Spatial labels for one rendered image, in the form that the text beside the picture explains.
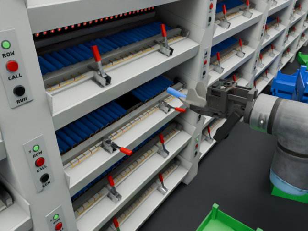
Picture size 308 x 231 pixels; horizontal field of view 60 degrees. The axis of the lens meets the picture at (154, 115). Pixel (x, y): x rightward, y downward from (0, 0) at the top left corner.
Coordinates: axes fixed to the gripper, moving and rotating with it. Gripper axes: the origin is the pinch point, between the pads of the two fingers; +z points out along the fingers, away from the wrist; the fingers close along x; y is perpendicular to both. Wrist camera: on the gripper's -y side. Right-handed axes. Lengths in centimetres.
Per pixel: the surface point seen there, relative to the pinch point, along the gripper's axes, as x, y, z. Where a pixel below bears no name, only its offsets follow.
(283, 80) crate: -158, -51, 5
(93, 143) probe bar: 25.3, -5.8, 13.0
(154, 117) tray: 1.3, -8.8, 10.8
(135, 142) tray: 13.3, -10.9, 9.0
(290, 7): -163, 3, 11
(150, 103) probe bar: -0.6, -5.2, 13.7
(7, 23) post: 41, 28, 6
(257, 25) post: -93, 3, 11
